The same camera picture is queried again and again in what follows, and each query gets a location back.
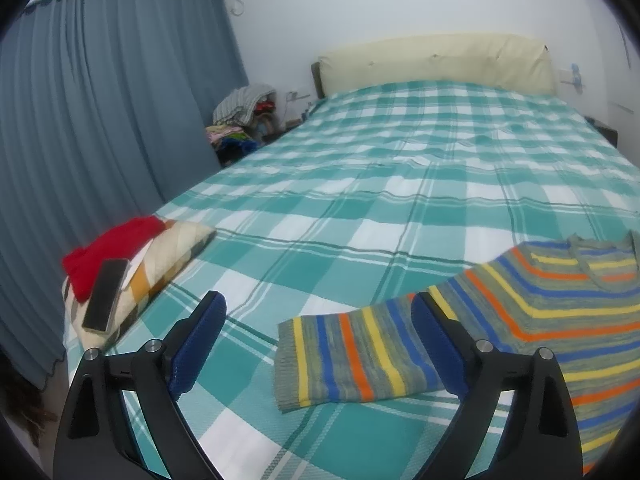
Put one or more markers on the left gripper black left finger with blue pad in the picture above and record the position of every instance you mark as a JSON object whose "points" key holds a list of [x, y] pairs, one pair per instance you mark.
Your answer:
{"points": [[95, 437]]}

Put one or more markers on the multicolour striped knit sweater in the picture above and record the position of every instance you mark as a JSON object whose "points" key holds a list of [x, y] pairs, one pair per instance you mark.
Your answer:
{"points": [[576, 297]]}

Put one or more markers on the pile of clothes by bed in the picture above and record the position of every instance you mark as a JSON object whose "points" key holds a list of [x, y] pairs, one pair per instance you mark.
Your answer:
{"points": [[243, 122]]}

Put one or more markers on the black smartphone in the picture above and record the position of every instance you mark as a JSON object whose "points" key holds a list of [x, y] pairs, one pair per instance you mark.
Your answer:
{"points": [[105, 295]]}

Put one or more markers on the red folded garment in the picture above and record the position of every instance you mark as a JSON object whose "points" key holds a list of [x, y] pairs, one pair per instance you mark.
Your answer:
{"points": [[82, 264]]}

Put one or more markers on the beige orange patterned pillow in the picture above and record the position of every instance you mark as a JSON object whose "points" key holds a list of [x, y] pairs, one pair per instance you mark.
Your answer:
{"points": [[154, 267]]}

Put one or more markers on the teal white plaid bedspread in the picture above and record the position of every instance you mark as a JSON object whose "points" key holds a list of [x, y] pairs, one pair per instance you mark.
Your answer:
{"points": [[381, 193]]}

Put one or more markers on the dark bedside table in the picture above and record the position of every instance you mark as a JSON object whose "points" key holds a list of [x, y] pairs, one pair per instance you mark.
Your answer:
{"points": [[609, 133]]}

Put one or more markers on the blue-grey curtain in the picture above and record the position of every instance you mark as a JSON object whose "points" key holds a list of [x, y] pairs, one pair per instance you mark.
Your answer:
{"points": [[104, 104]]}

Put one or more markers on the cream padded headboard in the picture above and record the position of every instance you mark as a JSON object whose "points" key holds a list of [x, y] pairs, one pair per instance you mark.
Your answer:
{"points": [[502, 61]]}

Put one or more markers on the wall socket with blue item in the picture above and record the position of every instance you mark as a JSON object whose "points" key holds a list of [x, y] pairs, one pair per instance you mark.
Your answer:
{"points": [[572, 77]]}

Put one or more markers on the white wardrobe with handles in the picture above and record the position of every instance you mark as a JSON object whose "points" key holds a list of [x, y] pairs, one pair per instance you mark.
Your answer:
{"points": [[620, 61]]}

